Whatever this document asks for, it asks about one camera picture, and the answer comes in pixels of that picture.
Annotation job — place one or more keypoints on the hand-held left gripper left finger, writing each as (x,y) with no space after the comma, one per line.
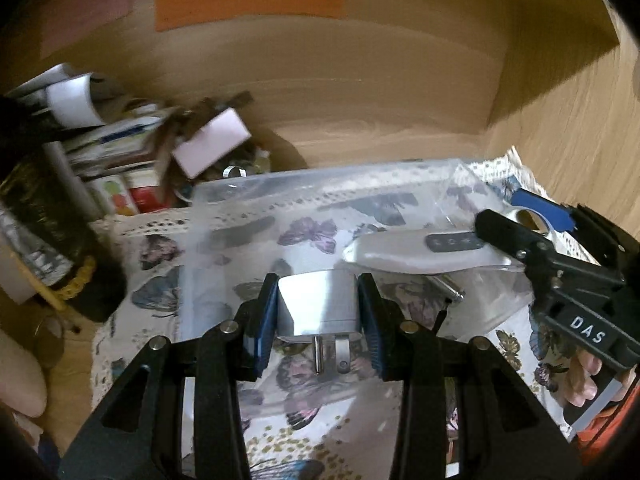
(264,322)

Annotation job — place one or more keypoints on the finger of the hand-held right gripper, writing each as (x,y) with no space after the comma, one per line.
(542,209)
(510,232)

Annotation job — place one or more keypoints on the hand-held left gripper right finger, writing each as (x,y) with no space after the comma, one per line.
(372,327)

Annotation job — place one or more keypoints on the white power adapter plug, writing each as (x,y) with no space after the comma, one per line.
(317,302)

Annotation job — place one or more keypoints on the clear plastic zip bag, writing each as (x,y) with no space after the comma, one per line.
(320,210)

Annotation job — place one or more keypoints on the person's right hand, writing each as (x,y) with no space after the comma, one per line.
(584,377)

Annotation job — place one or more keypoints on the white remote with black buttons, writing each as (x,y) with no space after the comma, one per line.
(400,252)

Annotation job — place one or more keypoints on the small metal rod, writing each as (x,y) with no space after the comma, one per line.
(449,290)

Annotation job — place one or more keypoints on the butterfly printed tablecloth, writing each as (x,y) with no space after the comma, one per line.
(150,270)

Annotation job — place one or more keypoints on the red box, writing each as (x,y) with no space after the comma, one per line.
(147,192)

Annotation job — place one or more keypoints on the pale pink box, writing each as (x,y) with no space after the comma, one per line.
(210,142)

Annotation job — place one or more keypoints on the yellow crochet band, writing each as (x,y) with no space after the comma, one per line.
(75,282)

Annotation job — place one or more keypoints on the white box with coloured dots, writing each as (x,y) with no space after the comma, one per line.
(117,195)

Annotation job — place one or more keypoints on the stack of papers and booklets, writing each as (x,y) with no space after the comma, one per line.
(117,137)

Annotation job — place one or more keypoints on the dark bottle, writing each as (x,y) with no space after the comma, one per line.
(50,220)

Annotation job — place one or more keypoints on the pink rounded object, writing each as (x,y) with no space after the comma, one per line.
(20,375)

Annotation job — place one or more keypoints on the curled white paper sheet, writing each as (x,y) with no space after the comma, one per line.
(72,100)

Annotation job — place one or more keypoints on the pink paper sheet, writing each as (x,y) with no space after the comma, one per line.
(82,12)

